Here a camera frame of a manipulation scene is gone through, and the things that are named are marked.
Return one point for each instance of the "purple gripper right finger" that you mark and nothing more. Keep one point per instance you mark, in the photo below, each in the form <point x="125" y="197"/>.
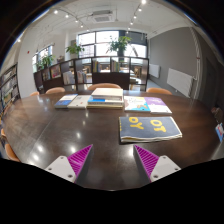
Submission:
<point x="152" y="167"/>

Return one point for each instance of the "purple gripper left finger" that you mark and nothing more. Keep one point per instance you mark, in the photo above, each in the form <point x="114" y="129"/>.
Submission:
<point x="73" y="167"/>

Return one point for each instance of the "dark blue folded towel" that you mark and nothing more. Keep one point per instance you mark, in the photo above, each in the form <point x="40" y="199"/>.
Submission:
<point x="148" y="129"/>

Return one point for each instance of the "purple white book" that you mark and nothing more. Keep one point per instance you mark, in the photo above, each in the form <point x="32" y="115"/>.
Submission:
<point x="157" y="106"/>

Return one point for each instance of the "orange chair near left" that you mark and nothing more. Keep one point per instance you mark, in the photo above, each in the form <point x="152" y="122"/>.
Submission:
<point x="10" y="153"/>

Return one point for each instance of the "orange chair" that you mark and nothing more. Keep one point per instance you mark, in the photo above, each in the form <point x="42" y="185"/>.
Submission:
<point x="159" y="91"/>
<point x="55" y="90"/>
<point x="10" y="153"/>
<point x="103" y="85"/>

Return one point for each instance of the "blue book on table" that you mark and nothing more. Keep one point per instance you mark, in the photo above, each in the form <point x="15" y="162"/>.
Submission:
<point x="65" y="101"/>

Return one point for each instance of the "colourful picture book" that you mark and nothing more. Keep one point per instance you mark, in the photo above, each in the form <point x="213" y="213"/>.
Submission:
<point x="137" y="104"/>

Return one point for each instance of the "white book on table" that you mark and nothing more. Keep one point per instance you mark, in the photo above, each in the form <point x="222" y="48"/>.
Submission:
<point x="80" y="102"/>

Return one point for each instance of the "stack of books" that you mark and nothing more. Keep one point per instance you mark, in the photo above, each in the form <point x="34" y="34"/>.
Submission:
<point x="106" y="97"/>

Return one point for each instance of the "orange chair back right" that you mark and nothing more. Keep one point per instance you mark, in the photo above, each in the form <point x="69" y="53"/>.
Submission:
<point x="159" y="91"/>

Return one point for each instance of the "orange chair back left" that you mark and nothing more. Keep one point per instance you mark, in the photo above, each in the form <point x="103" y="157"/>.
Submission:
<point x="55" y="90"/>

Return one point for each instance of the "orange chair back centre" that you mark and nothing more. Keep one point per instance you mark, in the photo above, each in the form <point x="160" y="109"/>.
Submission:
<point x="103" y="85"/>

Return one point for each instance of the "dark wooden bookshelf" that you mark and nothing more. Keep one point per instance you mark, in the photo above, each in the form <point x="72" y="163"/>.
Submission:
<point x="124" y="71"/>

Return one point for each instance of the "potted plant left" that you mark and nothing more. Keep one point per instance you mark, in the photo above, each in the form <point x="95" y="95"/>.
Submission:
<point x="74" y="50"/>

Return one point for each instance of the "potted plant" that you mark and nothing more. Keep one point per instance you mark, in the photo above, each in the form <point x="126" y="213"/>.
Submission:
<point x="118" y="45"/>
<point x="74" y="50"/>

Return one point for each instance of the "potted plant centre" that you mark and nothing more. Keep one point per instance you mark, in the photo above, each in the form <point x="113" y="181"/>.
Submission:
<point x="118" y="45"/>

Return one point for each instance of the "ceiling air conditioner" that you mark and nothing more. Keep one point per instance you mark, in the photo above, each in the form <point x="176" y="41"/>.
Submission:
<point x="102" y="16"/>

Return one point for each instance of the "white wall radiator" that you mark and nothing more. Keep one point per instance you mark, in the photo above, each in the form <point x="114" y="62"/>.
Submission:
<point x="180" y="81"/>

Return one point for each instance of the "left wall bookshelf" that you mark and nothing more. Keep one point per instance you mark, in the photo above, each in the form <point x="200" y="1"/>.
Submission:
<point x="9" y="90"/>

